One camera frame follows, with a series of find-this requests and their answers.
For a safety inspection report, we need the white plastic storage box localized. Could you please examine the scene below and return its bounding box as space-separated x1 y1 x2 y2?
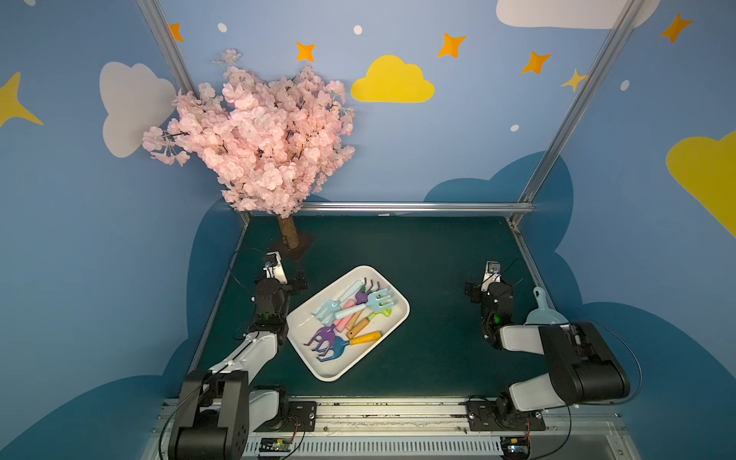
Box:
287 266 410 383

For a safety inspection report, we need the light blue fork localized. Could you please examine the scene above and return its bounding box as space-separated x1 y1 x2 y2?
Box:
312 280 365 326
333 287 398 321

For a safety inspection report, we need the purple fork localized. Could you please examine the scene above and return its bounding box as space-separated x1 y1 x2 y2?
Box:
337 281 381 333

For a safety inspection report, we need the lime fork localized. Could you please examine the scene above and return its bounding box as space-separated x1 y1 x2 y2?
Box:
347 309 392 339

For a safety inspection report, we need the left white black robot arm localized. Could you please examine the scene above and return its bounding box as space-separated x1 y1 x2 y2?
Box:
157 273 308 459

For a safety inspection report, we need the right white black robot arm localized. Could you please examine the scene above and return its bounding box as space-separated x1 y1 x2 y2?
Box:
464 281 631 430

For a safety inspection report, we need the light blue dustpan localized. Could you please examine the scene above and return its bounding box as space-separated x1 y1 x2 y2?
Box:
524 287 569 325

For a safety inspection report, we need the right control board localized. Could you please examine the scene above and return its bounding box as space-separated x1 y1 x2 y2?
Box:
500 437 531 460

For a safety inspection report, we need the control board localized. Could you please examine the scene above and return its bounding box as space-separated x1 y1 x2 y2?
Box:
500 437 531 460
258 438 295 456

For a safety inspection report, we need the left control board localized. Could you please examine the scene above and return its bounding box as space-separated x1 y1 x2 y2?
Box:
258 438 295 456

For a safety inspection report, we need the pink cherry blossom tree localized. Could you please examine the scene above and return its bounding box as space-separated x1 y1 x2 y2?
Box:
142 49 355 261

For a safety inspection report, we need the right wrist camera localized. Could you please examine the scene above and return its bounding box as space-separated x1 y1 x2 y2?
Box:
480 261 501 291

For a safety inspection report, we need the purple rake, pink handle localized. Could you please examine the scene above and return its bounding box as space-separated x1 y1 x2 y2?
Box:
306 321 345 356

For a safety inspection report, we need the blue rake, orange handle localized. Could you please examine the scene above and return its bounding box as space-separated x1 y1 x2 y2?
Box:
317 332 383 362

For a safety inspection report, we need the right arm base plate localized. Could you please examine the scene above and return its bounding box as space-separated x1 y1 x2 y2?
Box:
465 398 546 432

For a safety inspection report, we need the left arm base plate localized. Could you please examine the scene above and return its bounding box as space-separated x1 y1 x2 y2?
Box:
255 401 317 432

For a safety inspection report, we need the aluminium frame back bar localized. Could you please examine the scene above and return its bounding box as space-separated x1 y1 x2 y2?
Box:
300 202 534 216

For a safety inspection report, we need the aluminium rail front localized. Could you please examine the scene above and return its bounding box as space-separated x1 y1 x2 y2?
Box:
150 396 628 460

